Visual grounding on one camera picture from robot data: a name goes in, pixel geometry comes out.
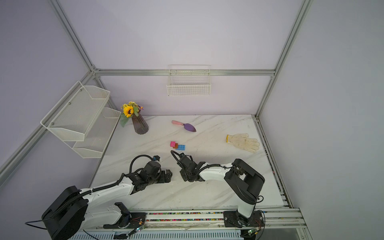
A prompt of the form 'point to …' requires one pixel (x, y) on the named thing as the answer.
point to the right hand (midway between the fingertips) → (187, 173)
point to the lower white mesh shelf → (96, 138)
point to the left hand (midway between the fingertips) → (165, 176)
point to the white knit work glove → (241, 140)
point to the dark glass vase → (140, 125)
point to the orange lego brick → (176, 145)
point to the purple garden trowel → (187, 126)
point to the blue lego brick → (181, 147)
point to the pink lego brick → (172, 144)
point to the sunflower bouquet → (130, 109)
